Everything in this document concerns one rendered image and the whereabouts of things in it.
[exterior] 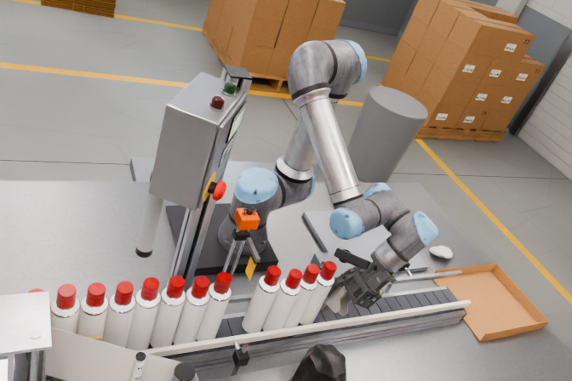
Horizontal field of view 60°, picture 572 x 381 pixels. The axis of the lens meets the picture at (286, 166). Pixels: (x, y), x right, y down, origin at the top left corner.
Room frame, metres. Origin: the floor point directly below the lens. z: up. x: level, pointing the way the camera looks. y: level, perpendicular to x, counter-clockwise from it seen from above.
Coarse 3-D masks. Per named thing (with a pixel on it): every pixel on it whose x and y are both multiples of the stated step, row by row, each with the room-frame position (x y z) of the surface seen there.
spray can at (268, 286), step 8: (272, 272) 0.84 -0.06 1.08; (280, 272) 0.85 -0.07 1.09; (264, 280) 0.84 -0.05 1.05; (272, 280) 0.83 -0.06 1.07; (256, 288) 0.84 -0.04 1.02; (264, 288) 0.83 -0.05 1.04; (272, 288) 0.83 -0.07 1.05; (256, 296) 0.83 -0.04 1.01; (264, 296) 0.82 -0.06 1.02; (272, 296) 0.83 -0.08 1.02; (256, 304) 0.83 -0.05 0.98; (264, 304) 0.82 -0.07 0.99; (248, 312) 0.84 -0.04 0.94; (256, 312) 0.82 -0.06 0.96; (264, 312) 0.83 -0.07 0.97; (248, 320) 0.83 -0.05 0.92; (256, 320) 0.82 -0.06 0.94; (264, 320) 0.84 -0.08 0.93; (248, 328) 0.82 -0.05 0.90; (256, 328) 0.83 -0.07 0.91
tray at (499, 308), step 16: (464, 272) 1.44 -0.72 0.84; (480, 272) 1.49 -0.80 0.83; (496, 272) 1.51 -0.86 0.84; (464, 288) 1.36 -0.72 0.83; (480, 288) 1.39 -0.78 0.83; (496, 288) 1.43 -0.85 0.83; (512, 288) 1.44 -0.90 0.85; (480, 304) 1.31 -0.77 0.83; (496, 304) 1.34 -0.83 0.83; (512, 304) 1.37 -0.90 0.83; (528, 304) 1.38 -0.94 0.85; (464, 320) 1.21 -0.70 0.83; (480, 320) 1.24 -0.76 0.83; (496, 320) 1.27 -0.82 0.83; (512, 320) 1.30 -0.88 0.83; (528, 320) 1.32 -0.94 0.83; (544, 320) 1.32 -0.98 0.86; (480, 336) 1.17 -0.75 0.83; (496, 336) 1.18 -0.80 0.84
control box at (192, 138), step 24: (192, 96) 0.76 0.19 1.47; (240, 96) 0.83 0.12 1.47; (168, 120) 0.70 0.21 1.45; (192, 120) 0.70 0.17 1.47; (216, 120) 0.71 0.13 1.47; (168, 144) 0.70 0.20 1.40; (192, 144) 0.70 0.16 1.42; (216, 144) 0.71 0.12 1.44; (168, 168) 0.70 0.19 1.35; (192, 168) 0.70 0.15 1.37; (216, 168) 0.76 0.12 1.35; (168, 192) 0.70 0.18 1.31; (192, 192) 0.70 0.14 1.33
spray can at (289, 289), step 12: (288, 276) 0.86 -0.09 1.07; (300, 276) 0.86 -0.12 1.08; (288, 288) 0.85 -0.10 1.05; (300, 288) 0.87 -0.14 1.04; (276, 300) 0.85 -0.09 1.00; (288, 300) 0.84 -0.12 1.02; (276, 312) 0.84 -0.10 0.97; (288, 312) 0.85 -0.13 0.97; (264, 324) 0.85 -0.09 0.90; (276, 324) 0.84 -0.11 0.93
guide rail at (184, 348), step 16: (448, 304) 1.15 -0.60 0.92; (464, 304) 1.19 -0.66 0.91; (336, 320) 0.94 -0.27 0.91; (352, 320) 0.96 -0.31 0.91; (368, 320) 0.98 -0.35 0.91; (384, 320) 1.02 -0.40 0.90; (240, 336) 0.78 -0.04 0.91; (256, 336) 0.80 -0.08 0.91; (272, 336) 0.82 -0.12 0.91; (144, 352) 0.65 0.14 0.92; (160, 352) 0.67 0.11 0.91; (176, 352) 0.69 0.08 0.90
